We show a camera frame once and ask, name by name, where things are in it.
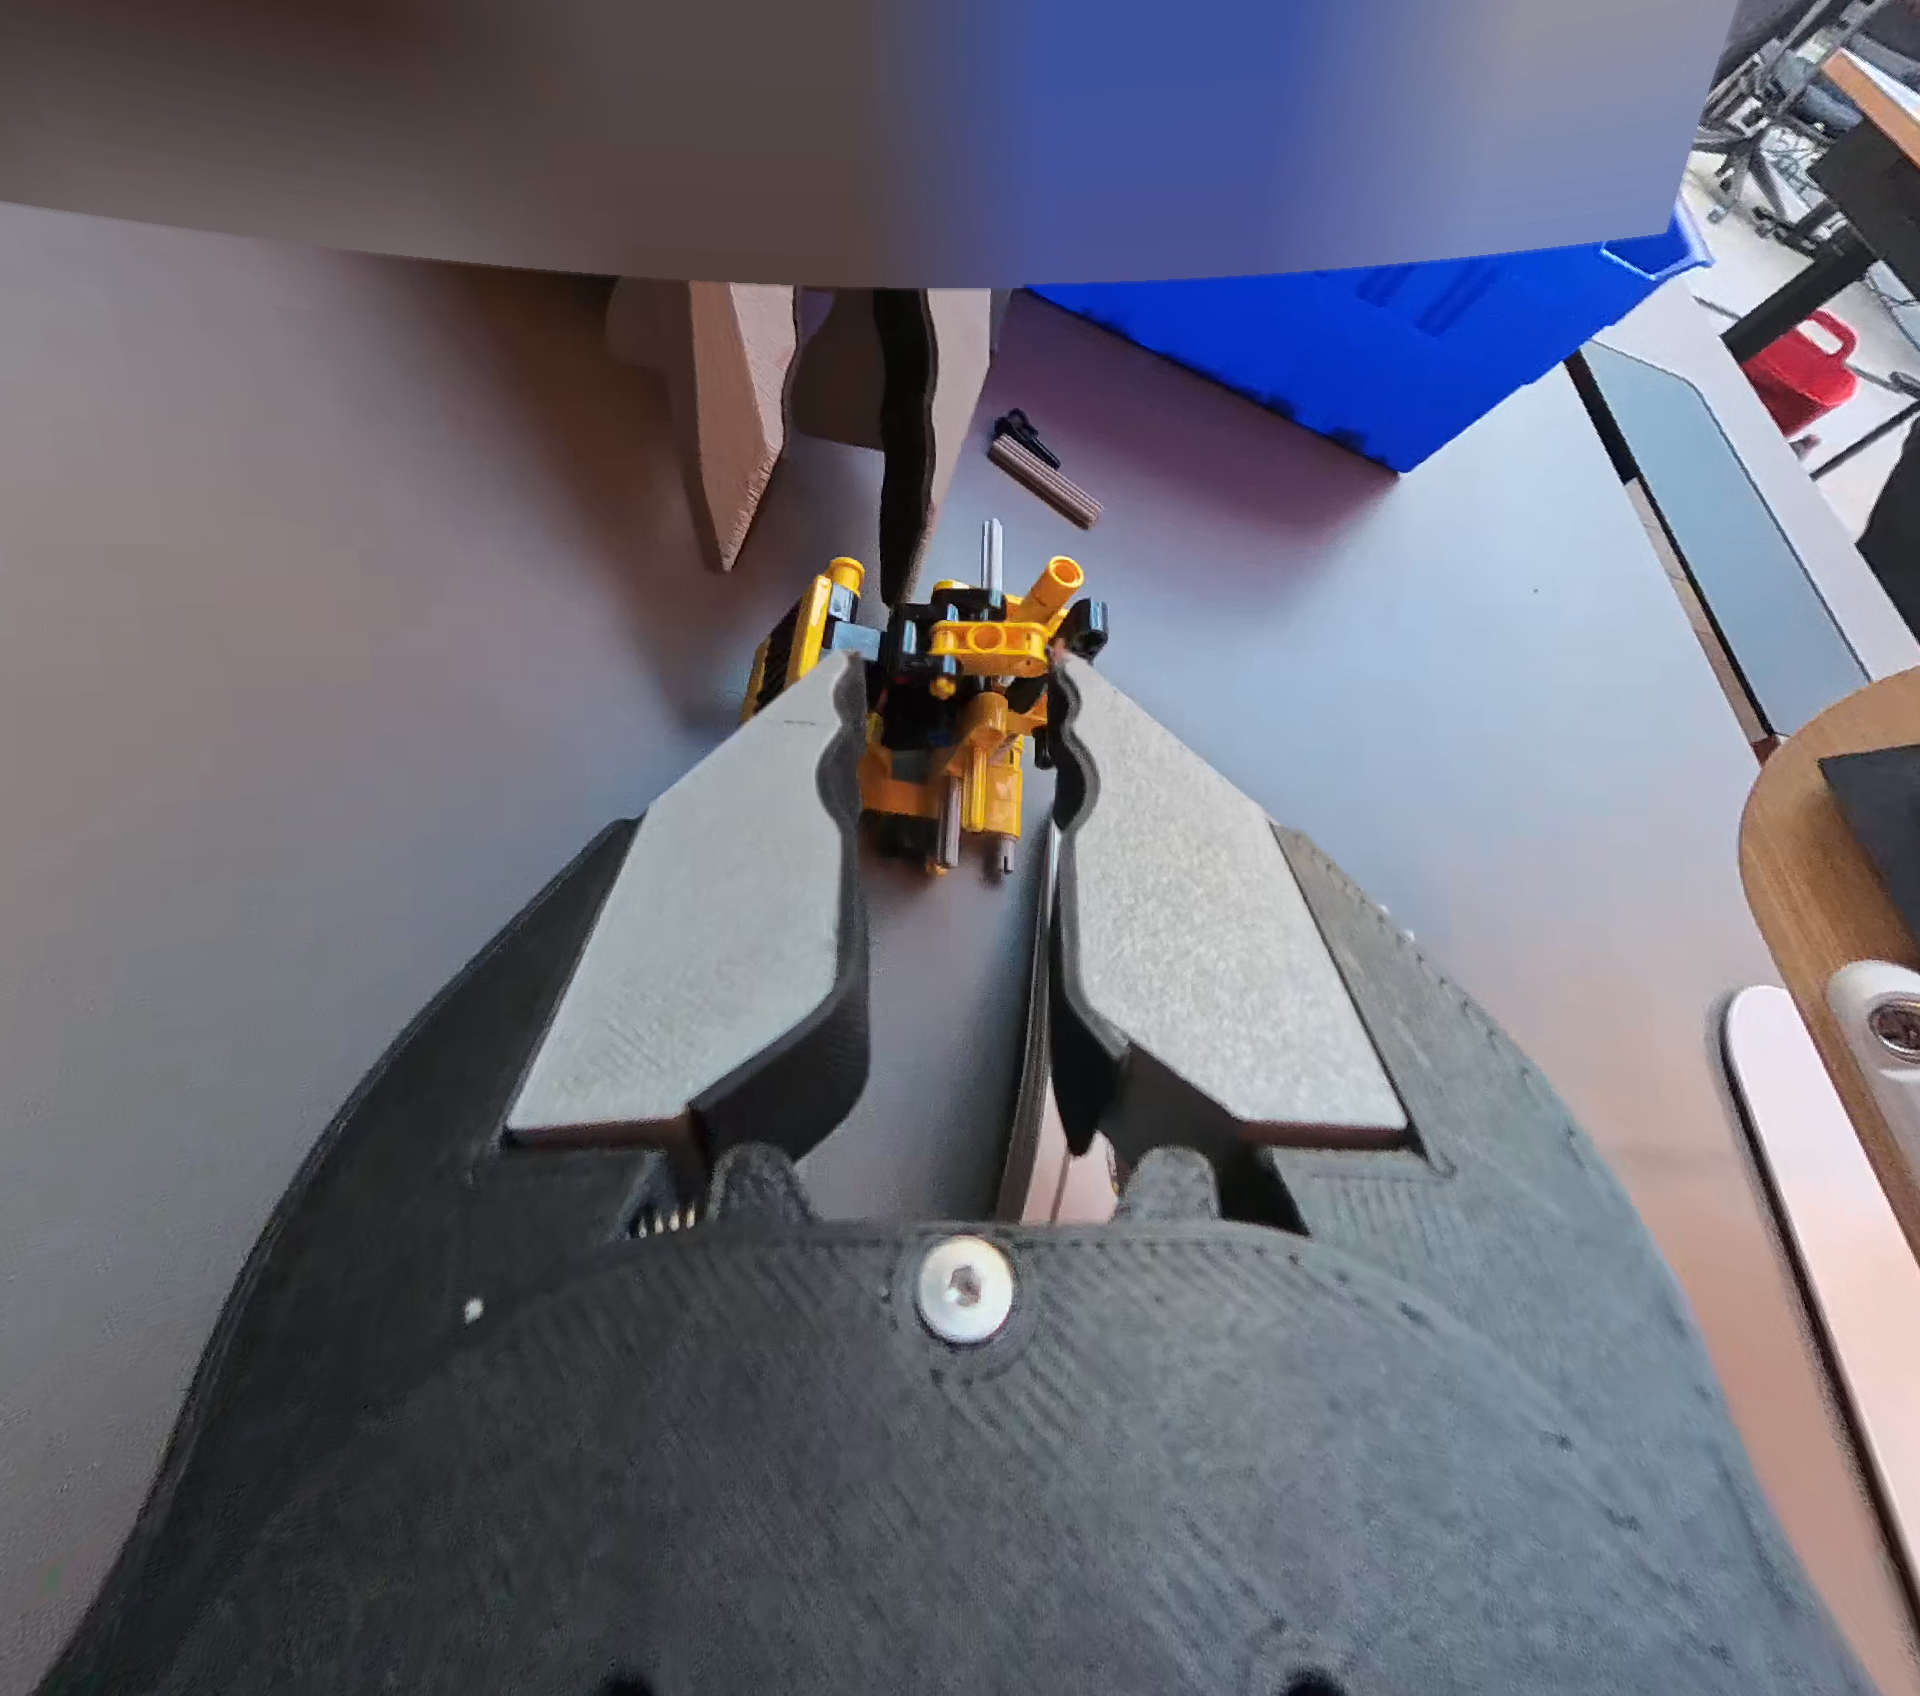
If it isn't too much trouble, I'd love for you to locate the grey ribbed lego piece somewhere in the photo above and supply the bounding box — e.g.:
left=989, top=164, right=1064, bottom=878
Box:
left=986, top=436, right=1109, bottom=528

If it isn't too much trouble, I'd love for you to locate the blue plastic bin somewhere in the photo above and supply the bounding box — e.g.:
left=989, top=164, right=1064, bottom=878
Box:
left=1020, top=210, right=1720, bottom=477

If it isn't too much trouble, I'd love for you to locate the wooden desk riser board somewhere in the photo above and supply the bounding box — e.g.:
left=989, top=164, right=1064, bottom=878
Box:
left=1736, top=664, right=1920, bottom=1137

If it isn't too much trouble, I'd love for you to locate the red plastic container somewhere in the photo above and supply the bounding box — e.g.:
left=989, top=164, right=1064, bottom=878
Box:
left=1740, top=308, right=1863, bottom=439

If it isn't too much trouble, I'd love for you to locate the silver monitor stand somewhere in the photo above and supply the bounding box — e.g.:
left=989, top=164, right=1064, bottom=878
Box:
left=1722, top=959, right=1920, bottom=1579

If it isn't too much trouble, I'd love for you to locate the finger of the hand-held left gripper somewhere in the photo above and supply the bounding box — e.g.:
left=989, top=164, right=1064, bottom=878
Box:
left=793, top=286, right=997, bottom=607
left=607, top=278, right=803, bottom=576

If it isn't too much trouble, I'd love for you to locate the black flat panel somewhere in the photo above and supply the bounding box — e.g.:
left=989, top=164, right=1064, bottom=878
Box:
left=1819, top=743, right=1920, bottom=948

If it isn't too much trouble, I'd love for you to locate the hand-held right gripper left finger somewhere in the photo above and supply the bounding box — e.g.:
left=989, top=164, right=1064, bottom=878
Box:
left=503, top=647, right=876, bottom=1166

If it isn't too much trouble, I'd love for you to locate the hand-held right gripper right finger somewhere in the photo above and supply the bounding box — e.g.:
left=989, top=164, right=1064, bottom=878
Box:
left=1045, top=652, right=1424, bottom=1166

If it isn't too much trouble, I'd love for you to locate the yellow black lego model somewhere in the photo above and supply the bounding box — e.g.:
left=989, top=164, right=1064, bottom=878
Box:
left=738, top=518, right=1117, bottom=880

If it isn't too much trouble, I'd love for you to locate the dark grey desk panel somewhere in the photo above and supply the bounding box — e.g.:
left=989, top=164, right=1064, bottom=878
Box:
left=1562, top=339, right=1879, bottom=760

